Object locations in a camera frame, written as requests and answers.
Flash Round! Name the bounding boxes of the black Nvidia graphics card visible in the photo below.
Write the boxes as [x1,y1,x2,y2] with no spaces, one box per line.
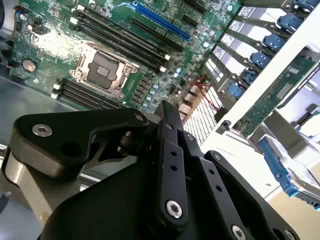
[238,53,320,140]

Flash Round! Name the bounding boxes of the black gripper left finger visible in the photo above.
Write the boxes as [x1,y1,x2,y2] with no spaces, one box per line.
[9,99,189,232]

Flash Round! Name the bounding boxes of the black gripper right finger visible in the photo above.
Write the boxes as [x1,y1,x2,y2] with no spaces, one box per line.
[177,129,301,240]

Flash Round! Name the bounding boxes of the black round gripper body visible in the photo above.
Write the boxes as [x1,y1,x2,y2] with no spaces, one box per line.
[41,156,226,240]

